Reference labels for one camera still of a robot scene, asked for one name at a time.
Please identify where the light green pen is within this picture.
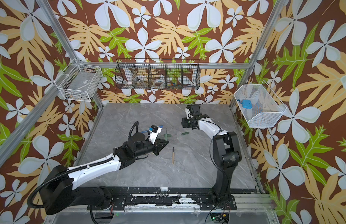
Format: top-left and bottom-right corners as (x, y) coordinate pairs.
(164, 128), (172, 141)

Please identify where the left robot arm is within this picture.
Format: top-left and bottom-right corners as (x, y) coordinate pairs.
(27, 133), (169, 215)

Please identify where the black wire basket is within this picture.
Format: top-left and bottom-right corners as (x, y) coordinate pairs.
(113, 58), (201, 90)

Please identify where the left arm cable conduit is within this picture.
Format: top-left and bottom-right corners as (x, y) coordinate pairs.
(27, 121), (140, 209)

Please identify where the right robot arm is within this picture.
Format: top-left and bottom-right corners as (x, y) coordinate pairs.
(181, 104), (242, 208)

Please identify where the white mesh basket right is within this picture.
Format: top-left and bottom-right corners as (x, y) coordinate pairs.
(234, 84), (287, 129)

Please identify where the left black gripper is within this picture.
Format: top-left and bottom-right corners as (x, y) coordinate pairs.
(134, 137), (169, 158)

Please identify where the white wire basket left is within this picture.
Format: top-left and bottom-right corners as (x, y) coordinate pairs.
(56, 59), (103, 102)

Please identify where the blue object in basket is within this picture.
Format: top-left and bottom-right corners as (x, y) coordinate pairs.
(241, 99), (253, 109)

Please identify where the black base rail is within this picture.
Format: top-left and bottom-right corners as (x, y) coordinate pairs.
(89, 186), (238, 211)

